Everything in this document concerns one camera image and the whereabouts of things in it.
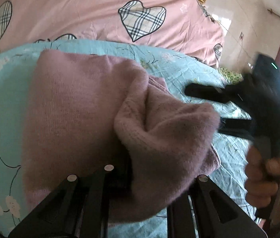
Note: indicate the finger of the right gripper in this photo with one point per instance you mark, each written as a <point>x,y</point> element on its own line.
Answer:
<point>240,128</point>
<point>206,92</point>

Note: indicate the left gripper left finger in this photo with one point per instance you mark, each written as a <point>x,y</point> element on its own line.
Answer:
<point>78,207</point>

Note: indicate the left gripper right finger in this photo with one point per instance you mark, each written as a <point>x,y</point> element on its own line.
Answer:
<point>206,211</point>

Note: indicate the mauve knitted sweater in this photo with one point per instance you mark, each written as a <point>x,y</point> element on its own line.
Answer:
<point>88,111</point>

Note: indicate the person's right hand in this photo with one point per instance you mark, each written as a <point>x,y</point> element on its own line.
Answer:
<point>259,189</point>

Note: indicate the pink heart-print duvet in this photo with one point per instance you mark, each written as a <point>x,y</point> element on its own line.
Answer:
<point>180,25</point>

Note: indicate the teal floral quilt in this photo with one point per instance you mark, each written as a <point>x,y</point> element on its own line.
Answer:
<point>16,68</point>

